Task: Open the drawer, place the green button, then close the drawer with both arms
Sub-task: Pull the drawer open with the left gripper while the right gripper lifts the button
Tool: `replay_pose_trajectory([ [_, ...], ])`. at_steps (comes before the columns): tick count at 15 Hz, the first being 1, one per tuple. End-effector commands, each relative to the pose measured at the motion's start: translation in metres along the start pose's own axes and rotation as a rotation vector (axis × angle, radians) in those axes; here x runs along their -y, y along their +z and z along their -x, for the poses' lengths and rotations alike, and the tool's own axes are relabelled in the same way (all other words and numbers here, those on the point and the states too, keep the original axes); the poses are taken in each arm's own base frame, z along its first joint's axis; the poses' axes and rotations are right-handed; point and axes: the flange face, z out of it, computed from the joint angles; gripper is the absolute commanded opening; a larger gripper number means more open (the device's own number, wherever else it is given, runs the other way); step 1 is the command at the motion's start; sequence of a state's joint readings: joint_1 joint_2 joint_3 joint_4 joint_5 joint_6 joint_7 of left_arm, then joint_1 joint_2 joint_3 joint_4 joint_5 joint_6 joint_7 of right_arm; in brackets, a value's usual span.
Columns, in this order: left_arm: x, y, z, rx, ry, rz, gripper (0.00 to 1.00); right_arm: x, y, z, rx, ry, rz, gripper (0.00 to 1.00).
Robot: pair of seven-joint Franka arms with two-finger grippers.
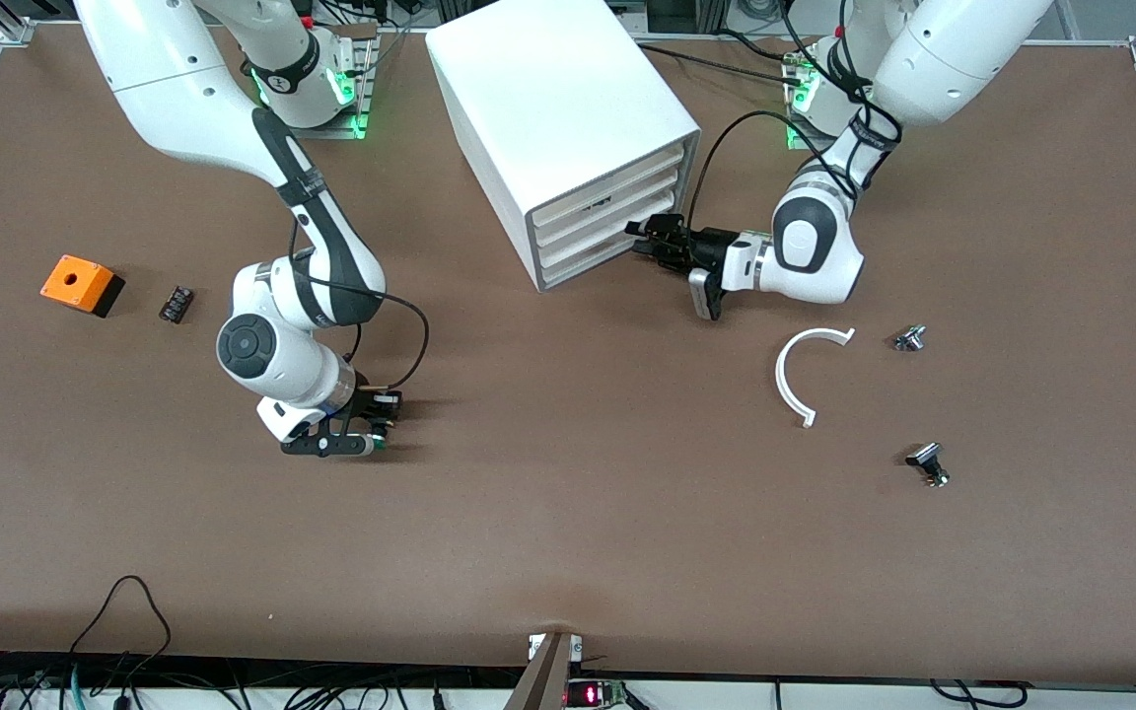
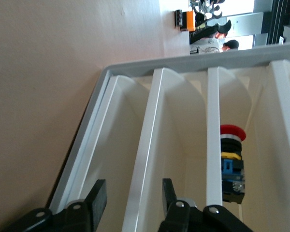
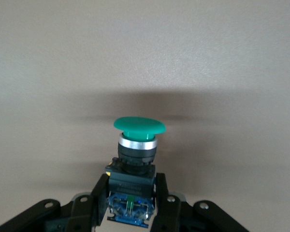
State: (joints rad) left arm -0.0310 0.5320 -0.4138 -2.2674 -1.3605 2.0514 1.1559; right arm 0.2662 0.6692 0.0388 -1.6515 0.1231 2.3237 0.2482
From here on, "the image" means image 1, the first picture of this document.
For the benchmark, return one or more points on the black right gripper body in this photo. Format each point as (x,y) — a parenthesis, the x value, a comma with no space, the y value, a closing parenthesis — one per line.
(367,399)

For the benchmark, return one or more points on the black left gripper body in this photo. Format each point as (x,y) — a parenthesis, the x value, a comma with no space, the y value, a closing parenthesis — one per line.
(713,248)

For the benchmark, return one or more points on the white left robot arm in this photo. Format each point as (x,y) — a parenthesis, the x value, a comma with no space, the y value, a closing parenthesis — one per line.
(815,247)

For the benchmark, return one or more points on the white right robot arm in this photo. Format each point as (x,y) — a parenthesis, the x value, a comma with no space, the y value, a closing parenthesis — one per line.
(183,89)

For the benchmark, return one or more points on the white labelled plastic drawer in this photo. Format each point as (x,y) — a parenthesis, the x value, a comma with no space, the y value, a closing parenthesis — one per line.
(627,201)

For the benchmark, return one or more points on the white drawer cabinet housing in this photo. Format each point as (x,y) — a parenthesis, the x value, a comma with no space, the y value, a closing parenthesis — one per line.
(548,89)

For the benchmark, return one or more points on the white curved plastic arc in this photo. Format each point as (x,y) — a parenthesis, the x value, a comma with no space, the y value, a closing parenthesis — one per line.
(780,377)

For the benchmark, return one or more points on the small black terminal block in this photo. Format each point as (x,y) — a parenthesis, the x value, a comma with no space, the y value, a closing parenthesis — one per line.
(177,304)

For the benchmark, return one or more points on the device with red display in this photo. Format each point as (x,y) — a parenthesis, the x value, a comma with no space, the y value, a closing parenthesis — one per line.
(588,696)

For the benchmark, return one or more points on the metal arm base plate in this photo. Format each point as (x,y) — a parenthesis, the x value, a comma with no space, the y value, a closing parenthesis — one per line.
(800,144)
(277,128)

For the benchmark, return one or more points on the small silver switch part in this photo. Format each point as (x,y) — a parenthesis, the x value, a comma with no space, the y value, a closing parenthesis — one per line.
(909,338)

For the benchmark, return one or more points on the black headed switch part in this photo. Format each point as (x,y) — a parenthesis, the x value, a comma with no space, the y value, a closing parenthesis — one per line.
(925,457)

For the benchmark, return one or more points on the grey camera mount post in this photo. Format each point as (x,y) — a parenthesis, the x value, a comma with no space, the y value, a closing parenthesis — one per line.
(548,675)

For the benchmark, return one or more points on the orange button enclosure box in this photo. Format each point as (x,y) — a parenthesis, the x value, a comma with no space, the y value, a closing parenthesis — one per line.
(75,281)

